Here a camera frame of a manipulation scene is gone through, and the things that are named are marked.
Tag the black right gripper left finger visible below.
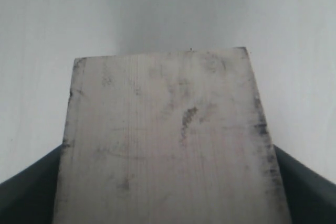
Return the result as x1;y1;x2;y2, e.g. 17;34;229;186
1;146;61;223

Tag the largest wooden cube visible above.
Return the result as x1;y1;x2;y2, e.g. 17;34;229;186
53;47;291;223

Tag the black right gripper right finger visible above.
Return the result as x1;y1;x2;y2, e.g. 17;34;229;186
274;146;335;223

